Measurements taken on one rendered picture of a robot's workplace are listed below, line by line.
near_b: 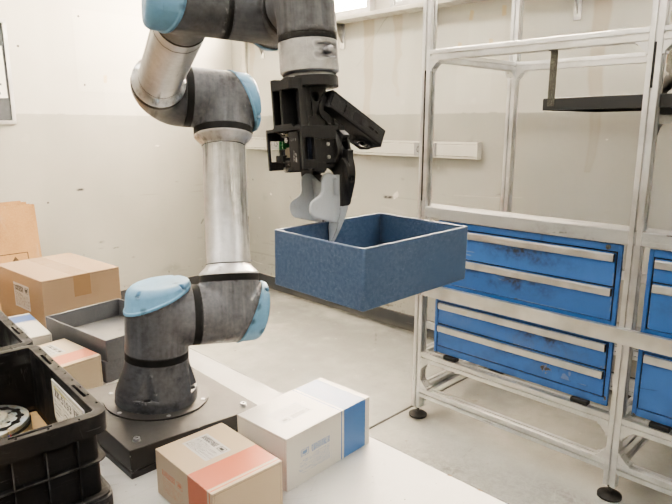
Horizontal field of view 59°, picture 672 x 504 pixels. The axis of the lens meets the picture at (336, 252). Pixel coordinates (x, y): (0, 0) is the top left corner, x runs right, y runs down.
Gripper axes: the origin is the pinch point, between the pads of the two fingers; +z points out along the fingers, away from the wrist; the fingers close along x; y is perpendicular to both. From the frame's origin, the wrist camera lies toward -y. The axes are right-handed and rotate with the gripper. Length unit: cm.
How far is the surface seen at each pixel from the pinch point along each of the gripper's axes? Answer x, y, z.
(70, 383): -20.1, 29.4, 17.1
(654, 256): -8, -142, 26
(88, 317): -96, 0, 26
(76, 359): -68, 13, 28
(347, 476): -8.0, -7.2, 41.3
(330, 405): -14.2, -10.0, 31.7
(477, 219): -70, -138, 15
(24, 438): -9.4, 38.1, 18.1
